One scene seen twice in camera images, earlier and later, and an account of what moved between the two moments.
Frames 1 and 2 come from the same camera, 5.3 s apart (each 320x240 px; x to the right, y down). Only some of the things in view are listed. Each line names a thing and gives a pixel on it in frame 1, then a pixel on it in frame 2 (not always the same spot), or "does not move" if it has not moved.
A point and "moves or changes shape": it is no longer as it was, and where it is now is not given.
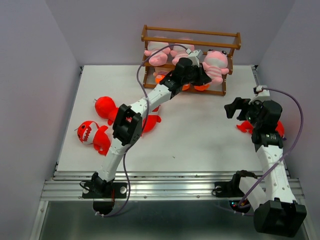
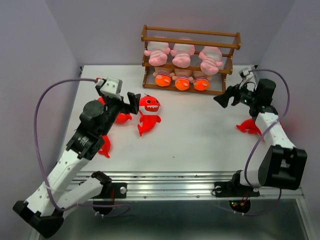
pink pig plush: (179, 52) does not move
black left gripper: (202, 78) -> (133, 107)
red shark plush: (152, 119) does not move
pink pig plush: (215, 63) moves or changes shape
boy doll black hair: (161, 72) does not move
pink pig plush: (161, 57) does not move
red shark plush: (246, 126) does not move
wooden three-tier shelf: (194, 59) does not move
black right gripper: (238, 102) -> (231, 91)
